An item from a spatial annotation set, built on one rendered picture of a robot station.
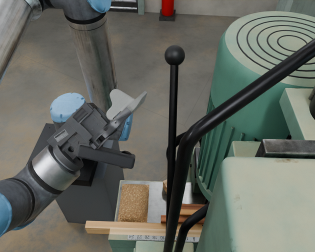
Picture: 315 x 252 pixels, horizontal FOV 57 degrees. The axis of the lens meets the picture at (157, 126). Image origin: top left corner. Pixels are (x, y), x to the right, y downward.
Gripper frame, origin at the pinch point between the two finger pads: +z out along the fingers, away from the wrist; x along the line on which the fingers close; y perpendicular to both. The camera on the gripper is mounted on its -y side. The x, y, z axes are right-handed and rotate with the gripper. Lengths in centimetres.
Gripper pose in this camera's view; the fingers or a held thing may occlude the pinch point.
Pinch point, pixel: (144, 98)
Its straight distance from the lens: 59.5
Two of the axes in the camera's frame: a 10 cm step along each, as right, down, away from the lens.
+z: 7.3, -6.9, -0.3
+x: -0.4, -0.8, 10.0
